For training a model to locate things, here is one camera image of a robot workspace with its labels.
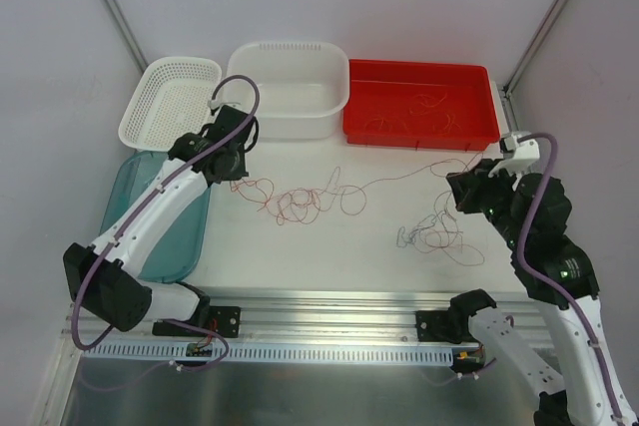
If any thin wire bundle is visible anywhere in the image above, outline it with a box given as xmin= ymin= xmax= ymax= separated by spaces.
xmin=229 ymin=151 xmax=488 ymax=268

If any orange wire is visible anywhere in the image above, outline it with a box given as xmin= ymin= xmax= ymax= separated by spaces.
xmin=361 ymin=89 xmax=460 ymax=138

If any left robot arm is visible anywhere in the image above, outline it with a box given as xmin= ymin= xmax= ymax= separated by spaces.
xmin=63 ymin=105 xmax=257 ymax=335

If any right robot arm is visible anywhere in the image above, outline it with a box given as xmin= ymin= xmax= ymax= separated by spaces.
xmin=433 ymin=160 xmax=638 ymax=425

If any white perforated plastic basket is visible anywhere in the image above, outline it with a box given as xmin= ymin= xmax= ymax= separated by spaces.
xmin=118 ymin=56 xmax=223 ymax=153

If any teal translucent plastic bin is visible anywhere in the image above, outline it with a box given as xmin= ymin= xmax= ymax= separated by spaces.
xmin=100 ymin=151 xmax=211 ymax=283

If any white plastic tub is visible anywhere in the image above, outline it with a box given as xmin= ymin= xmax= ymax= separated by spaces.
xmin=227 ymin=42 xmax=350 ymax=142

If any red plastic tray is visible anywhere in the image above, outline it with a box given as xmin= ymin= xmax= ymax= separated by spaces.
xmin=342 ymin=59 xmax=500 ymax=152

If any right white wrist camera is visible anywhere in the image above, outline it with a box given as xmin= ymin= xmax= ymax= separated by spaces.
xmin=488 ymin=131 xmax=540 ymax=178

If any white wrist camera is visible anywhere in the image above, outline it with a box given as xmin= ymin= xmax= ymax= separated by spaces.
xmin=488 ymin=131 xmax=540 ymax=178
xmin=208 ymin=99 xmax=223 ymax=115

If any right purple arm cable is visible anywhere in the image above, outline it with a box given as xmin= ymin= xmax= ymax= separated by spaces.
xmin=423 ymin=132 xmax=630 ymax=422

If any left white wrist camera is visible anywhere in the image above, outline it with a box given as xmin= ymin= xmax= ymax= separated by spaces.
xmin=208 ymin=99 xmax=223 ymax=115

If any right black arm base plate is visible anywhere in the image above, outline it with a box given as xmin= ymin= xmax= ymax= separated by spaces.
xmin=415 ymin=310 xmax=463 ymax=344

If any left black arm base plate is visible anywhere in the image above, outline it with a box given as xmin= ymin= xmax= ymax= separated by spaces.
xmin=152 ymin=305 xmax=242 ymax=338

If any aluminium mounting rail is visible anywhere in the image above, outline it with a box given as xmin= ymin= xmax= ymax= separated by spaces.
xmin=62 ymin=288 xmax=555 ymax=347

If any white slotted cable duct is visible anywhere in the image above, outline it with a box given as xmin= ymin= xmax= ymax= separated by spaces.
xmin=85 ymin=340 xmax=454 ymax=367

